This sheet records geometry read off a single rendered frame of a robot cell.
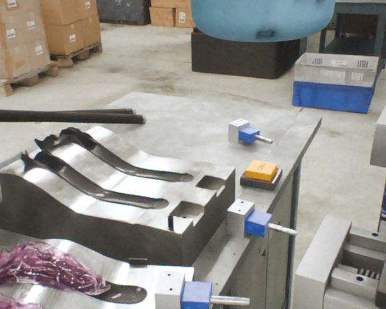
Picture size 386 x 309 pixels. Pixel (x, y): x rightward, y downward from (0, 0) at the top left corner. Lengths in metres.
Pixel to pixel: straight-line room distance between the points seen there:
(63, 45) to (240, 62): 1.91
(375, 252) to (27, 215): 0.63
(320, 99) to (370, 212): 1.59
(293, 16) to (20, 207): 0.80
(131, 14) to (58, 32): 2.60
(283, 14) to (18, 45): 4.59
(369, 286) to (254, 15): 0.37
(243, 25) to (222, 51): 4.69
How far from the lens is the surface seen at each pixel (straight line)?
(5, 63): 4.71
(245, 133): 1.29
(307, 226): 2.45
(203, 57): 5.02
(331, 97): 4.00
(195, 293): 0.70
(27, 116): 1.34
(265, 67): 4.80
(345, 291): 0.56
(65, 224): 0.92
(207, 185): 0.96
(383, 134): 0.98
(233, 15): 0.23
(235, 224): 0.92
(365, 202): 2.72
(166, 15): 7.69
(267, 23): 0.23
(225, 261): 0.87
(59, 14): 5.40
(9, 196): 0.98
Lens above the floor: 1.33
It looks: 26 degrees down
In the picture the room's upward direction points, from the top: 1 degrees counter-clockwise
